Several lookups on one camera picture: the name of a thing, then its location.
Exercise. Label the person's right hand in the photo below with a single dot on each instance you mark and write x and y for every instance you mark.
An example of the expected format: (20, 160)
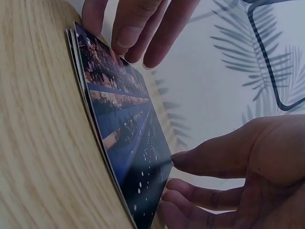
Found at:
(267, 181)

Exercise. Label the person's left hand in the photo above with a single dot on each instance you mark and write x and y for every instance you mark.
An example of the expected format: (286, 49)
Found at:
(143, 21)

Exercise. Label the person's left fingers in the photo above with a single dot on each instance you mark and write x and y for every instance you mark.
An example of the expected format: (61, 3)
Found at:
(138, 28)

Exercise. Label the glossy stadium photo print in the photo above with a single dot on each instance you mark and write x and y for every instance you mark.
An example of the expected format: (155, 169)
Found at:
(119, 107)

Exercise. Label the white-edged photo print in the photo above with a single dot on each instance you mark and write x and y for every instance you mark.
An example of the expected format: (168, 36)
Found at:
(73, 38)
(68, 38)

